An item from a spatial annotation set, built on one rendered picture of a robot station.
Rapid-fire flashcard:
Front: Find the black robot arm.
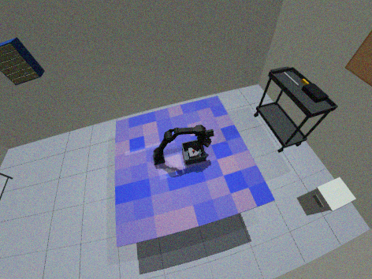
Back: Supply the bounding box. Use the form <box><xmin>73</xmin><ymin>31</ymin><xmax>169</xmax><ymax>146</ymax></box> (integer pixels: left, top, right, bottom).
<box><xmin>153</xmin><ymin>125</ymin><xmax>214</xmax><ymax>162</ymax></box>

